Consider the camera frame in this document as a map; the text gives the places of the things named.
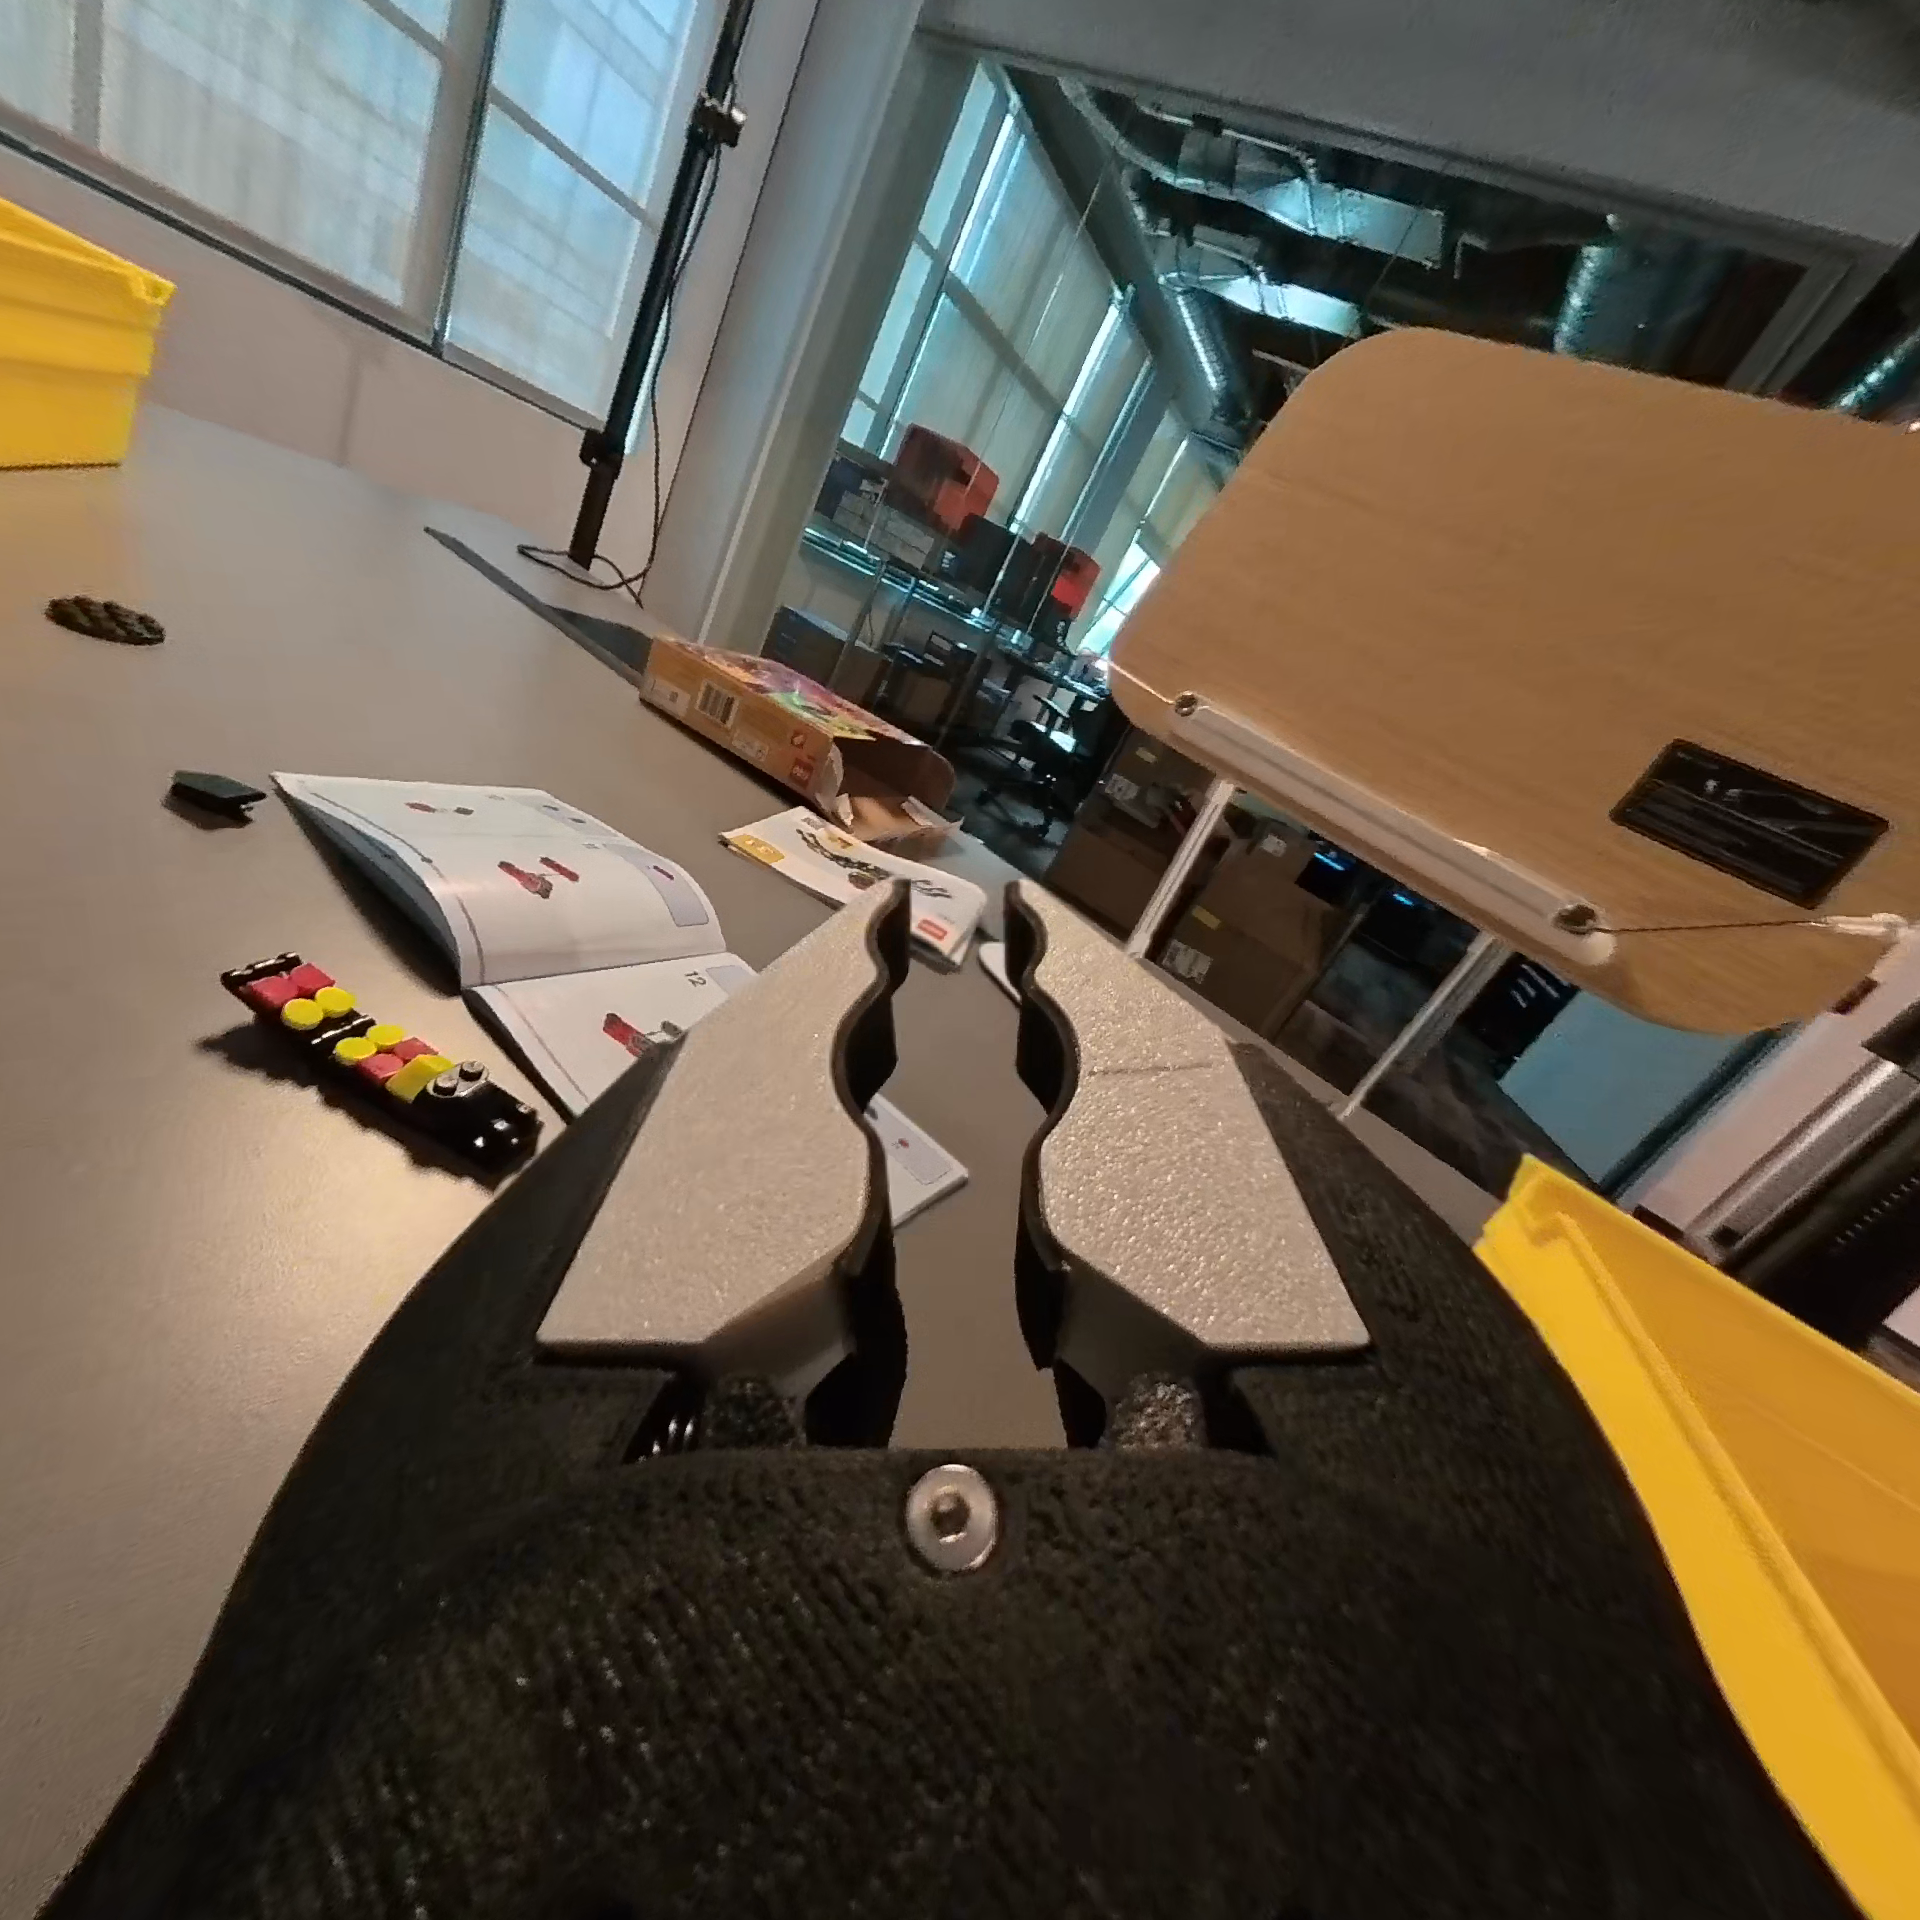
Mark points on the silver ventilation duct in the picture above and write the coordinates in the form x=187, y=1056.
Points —
x=1184, y=299

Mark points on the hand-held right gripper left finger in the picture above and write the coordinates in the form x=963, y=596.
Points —
x=704, y=1201

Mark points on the small dark round disc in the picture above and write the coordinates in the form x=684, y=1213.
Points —
x=107, y=619

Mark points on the black stand pole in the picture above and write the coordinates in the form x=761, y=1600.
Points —
x=662, y=271

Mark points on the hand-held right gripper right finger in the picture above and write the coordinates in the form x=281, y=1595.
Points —
x=1201, y=1213

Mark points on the yellow plastic bin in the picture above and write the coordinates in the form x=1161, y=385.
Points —
x=68, y=359
x=1724, y=1425

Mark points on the dark flat stand base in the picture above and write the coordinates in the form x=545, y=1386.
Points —
x=557, y=599

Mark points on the metal shelf with red crates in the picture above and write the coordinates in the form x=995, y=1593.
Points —
x=960, y=511

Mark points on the large grid window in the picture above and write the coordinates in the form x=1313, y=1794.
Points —
x=300, y=149

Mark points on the lego instruction booklet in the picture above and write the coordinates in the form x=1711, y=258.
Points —
x=510, y=885

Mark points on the small black lego piece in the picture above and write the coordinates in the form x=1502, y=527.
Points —
x=219, y=791

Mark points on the wooden book stand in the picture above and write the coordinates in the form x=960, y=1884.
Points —
x=1501, y=599

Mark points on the colourful lego box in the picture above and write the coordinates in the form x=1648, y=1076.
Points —
x=751, y=713

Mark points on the black office chair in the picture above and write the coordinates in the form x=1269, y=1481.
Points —
x=1037, y=764

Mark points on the tall grid window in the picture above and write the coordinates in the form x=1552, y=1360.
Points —
x=1037, y=299

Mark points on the black red yellow lego assembly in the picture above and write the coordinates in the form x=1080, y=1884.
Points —
x=375, y=1049

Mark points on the small white lego leaflet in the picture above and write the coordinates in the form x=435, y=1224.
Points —
x=820, y=856

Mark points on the large cardboard box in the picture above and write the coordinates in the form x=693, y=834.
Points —
x=1260, y=944
x=1102, y=863

